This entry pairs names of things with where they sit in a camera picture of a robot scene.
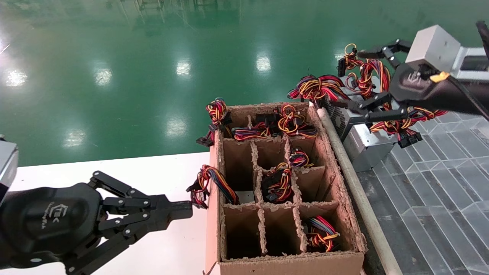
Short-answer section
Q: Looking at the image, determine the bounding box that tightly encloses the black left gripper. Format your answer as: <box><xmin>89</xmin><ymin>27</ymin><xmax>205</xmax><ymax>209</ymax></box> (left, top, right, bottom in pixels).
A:
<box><xmin>0</xmin><ymin>171</ymin><xmax>193</xmax><ymax>275</ymax></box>

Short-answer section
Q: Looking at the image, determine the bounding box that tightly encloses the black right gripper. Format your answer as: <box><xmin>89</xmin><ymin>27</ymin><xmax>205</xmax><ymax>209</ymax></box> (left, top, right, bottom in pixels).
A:
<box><xmin>329</xmin><ymin>39</ymin><xmax>444</xmax><ymax>123</ymax></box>

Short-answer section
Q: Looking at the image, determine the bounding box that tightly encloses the grey power supply with cables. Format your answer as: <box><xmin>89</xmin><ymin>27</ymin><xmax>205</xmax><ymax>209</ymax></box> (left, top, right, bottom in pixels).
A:
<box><xmin>346</xmin><ymin>58</ymin><xmax>394</xmax><ymax>111</ymax></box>
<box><xmin>196</xmin><ymin>97</ymin><xmax>233</xmax><ymax>147</ymax></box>
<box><xmin>274</xmin><ymin>103</ymin><xmax>318</xmax><ymax>139</ymax></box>
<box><xmin>186</xmin><ymin>165</ymin><xmax>256</xmax><ymax>210</ymax></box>
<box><xmin>343</xmin><ymin>108</ymin><xmax>448</xmax><ymax>172</ymax></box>
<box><xmin>337</xmin><ymin>43</ymin><xmax>364</xmax><ymax>78</ymax></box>
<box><xmin>231</xmin><ymin>114</ymin><xmax>272</xmax><ymax>142</ymax></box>
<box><xmin>288</xmin><ymin>148</ymin><xmax>314</xmax><ymax>168</ymax></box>
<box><xmin>304</xmin><ymin>216</ymin><xmax>340</xmax><ymax>253</ymax></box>
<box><xmin>338</xmin><ymin>75</ymin><xmax>361</xmax><ymax>96</ymax></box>
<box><xmin>261</xmin><ymin>162</ymin><xmax>295</xmax><ymax>204</ymax></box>
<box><xmin>287</xmin><ymin>74</ymin><xmax>374</xmax><ymax>142</ymax></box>

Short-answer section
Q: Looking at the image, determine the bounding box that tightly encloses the cardboard box with dividers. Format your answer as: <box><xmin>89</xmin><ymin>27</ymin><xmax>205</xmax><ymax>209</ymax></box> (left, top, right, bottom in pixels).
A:
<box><xmin>204</xmin><ymin>101</ymin><xmax>365</xmax><ymax>275</ymax></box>

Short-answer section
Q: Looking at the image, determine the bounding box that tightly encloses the transparent plastic grid tray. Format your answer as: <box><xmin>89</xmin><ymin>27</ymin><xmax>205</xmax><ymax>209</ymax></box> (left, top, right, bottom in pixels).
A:
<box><xmin>357</xmin><ymin>111</ymin><xmax>489</xmax><ymax>275</ymax></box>

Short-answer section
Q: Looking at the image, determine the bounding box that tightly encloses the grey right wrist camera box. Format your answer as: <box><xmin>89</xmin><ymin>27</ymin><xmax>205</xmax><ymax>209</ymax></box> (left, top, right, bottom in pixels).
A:
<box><xmin>405</xmin><ymin>25</ymin><xmax>489</xmax><ymax>81</ymax></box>

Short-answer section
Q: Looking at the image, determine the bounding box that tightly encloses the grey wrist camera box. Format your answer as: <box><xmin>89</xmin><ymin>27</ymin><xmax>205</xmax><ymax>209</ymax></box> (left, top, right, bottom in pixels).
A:
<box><xmin>0</xmin><ymin>139</ymin><xmax>19</xmax><ymax>205</ymax></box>
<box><xmin>405</xmin><ymin>25</ymin><xmax>489</xmax><ymax>81</ymax></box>

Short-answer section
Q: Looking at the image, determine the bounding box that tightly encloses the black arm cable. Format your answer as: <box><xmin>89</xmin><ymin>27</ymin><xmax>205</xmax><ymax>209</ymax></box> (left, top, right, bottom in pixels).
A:
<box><xmin>476</xmin><ymin>21</ymin><xmax>489</xmax><ymax>60</ymax></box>

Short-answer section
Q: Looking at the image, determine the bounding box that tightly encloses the long white rail pipe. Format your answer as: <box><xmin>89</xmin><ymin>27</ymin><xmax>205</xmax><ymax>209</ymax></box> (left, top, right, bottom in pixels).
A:
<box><xmin>316</xmin><ymin>107</ymin><xmax>402</xmax><ymax>275</ymax></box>

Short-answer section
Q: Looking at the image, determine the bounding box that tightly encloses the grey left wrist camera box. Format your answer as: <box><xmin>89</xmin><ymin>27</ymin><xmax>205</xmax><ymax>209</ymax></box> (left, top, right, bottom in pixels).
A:
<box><xmin>0</xmin><ymin>139</ymin><xmax>19</xmax><ymax>205</ymax></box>

